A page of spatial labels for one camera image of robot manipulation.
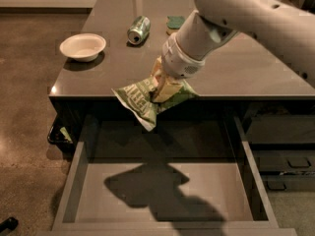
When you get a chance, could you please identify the dark grey counter cabinet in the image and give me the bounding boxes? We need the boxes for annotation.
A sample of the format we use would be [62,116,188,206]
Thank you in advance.
[49,0,314,152]

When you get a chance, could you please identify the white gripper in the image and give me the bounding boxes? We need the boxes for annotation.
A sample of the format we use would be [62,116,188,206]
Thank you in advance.
[151,33,205,103]

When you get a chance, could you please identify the black bin beside cabinet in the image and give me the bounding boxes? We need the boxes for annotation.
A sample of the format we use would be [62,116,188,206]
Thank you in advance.
[47,117,73,146]

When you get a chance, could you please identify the white paper bowl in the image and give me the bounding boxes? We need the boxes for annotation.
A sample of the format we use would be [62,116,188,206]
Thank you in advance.
[59,33,106,62]

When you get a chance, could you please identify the open grey top drawer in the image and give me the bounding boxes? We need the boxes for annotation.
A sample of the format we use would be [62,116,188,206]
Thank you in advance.
[36,114,297,236]

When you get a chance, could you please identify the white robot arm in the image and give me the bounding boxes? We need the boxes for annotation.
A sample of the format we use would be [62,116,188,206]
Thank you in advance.
[152,0,315,102]

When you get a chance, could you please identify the green jalapeno chip bag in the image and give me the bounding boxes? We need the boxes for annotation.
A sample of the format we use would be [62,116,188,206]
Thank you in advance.
[113,77,197,132]

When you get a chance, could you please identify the green soda can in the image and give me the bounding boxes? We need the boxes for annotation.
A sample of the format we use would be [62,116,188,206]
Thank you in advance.
[127,16,151,45]

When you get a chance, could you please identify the green yellow sponge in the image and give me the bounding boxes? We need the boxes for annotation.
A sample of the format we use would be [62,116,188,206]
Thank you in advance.
[166,16,185,35]

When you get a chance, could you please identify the closed lower dark drawers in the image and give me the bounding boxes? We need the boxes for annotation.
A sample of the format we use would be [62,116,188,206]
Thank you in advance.
[246,115,315,191]

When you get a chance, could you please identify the black object on floor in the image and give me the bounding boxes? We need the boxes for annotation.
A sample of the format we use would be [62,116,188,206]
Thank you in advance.
[0,217,19,232]

